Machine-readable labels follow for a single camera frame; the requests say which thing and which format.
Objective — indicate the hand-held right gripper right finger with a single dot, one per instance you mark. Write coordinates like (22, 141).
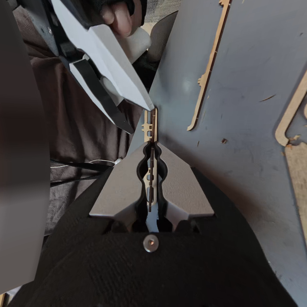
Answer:
(184, 191)

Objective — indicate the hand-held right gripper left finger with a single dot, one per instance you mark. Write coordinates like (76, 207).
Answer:
(117, 191)

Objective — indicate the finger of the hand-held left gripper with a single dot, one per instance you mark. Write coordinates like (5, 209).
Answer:
(98, 93)
(115, 62)

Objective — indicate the slotted wooden model part assembly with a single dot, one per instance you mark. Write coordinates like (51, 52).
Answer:
(155, 124)

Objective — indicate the person's left hand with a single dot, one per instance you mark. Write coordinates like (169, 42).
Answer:
(120, 21)

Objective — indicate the dark cloth garment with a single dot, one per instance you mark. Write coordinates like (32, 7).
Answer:
(79, 134)

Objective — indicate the grey woven fabric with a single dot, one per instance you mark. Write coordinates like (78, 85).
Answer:
(159, 31)

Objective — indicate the short notched wooden strip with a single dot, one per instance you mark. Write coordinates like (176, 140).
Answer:
(206, 72)

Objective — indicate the plain plywood sheet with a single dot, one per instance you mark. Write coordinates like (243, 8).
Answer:
(298, 182)

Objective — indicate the wooden frame piece rounded corner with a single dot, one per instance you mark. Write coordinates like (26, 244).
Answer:
(287, 115)

